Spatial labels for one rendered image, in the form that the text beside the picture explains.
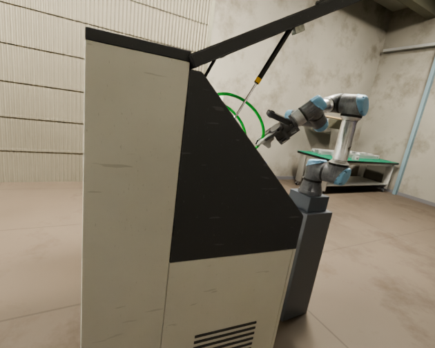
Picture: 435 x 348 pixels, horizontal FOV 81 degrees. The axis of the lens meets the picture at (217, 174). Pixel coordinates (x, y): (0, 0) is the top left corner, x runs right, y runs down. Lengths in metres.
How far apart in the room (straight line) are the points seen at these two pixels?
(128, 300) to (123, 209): 0.34
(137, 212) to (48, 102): 3.58
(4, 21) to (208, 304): 4.04
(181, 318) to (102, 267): 0.40
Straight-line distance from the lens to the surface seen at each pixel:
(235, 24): 5.24
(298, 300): 2.08
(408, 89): 7.75
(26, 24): 4.41
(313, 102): 1.28
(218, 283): 1.13
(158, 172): 0.84
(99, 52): 0.80
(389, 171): 7.36
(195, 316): 1.19
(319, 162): 1.73
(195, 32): 4.80
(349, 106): 1.68
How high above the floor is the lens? 1.34
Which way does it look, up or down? 14 degrees down
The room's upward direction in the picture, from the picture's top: 8 degrees clockwise
